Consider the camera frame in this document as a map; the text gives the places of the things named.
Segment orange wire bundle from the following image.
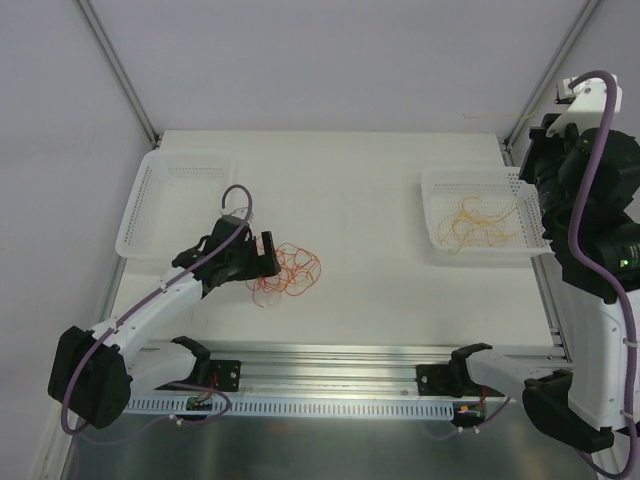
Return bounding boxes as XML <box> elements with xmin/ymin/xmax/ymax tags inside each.
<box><xmin>247</xmin><ymin>242</ymin><xmax>322</xmax><ymax>310</ymax></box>

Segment yellow wires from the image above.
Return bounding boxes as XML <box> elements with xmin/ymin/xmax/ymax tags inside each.
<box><xmin>437</xmin><ymin>112</ymin><xmax>534</xmax><ymax>254</ymax></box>

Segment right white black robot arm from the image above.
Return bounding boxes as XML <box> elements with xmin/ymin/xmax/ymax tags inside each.
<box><xmin>440</xmin><ymin>114</ymin><xmax>639</xmax><ymax>479</ymax></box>

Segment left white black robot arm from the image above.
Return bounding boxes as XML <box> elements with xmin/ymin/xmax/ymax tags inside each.
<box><xmin>47</xmin><ymin>215</ymin><xmax>281</xmax><ymax>435</ymax></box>

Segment left white plastic basket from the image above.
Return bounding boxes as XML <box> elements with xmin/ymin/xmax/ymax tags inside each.
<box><xmin>115</xmin><ymin>149</ymin><xmax>235</xmax><ymax>261</ymax></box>

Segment white plastic basket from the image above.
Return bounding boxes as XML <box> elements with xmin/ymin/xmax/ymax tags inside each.
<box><xmin>115</xmin><ymin>149</ymin><xmax>235</xmax><ymax>261</ymax></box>
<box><xmin>421</xmin><ymin>167</ymin><xmax>551</xmax><ymax>260</ymax></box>

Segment right white plastic basket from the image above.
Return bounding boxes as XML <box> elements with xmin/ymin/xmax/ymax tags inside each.
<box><xmin>421</xmin><ymin>167</ymin><xmax>551</xmax><ymax>260</ymax></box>

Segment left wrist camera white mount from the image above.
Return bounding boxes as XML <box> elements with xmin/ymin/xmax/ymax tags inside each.
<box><xmin>232</xmin><ymin>207</ymin><xmax>254</xmax><ymax>225</ymax></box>

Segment right aluminium frame post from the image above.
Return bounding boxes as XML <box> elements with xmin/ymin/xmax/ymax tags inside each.
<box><xmin>502</xmin><ymin>0</ymin><xmax>606</xmax><ymax>154</ymax></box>

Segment aluminium frame post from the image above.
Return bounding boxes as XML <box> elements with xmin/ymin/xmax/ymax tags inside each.
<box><xmin>502</xmin><ymin>0</ymin><xmax>606</xmax><ymax>154</ymax></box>
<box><xmin>72</xmin><ymin>0</ymin><xmax>160</xmax><ymax>148</ymax></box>

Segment aluminium mounting rail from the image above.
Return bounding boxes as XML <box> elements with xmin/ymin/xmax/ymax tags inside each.
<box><xmin>124</xmin><ymin>344</ymin><xmax>574</xmax><ymax>401</ymax></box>

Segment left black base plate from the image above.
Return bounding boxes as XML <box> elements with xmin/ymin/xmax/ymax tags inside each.
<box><xmin>195</xmin><ymin>359</ymin><xmax>242</xmax><ymax>392</ymax></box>

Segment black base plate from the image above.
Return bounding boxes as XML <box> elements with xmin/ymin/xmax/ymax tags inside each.
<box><xmin>415</xmin><ymin>363</ymin><xmax>504</xmax><ymax>398</ymax></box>
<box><xmin>195</xmin><ymin>359</ymin><xmax>242</xmax><ymax>392</ymax></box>

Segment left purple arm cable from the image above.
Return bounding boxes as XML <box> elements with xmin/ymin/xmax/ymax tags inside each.
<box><xmin>60</xmin><ymin>185</ymin><xmax>254</xmax><ymax>435</ymax></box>

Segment white slotted cable duct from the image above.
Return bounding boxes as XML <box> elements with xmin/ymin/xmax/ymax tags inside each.
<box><xmin>125</xmin><ymin>394</ymin><xmax>454</xmax><ymax>421</ymax></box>

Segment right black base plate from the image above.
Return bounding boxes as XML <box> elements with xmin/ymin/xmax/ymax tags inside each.
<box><xmin>415</xmin><ymin>363</ymin><xmax>504</xmax><ymax>398</ymax></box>

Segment left aluminium frame post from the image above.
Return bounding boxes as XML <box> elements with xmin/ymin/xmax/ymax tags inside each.
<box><xmin>72</xmin><ymin>0</ymin><xmax>160</xmax><ymax>148</ymax></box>

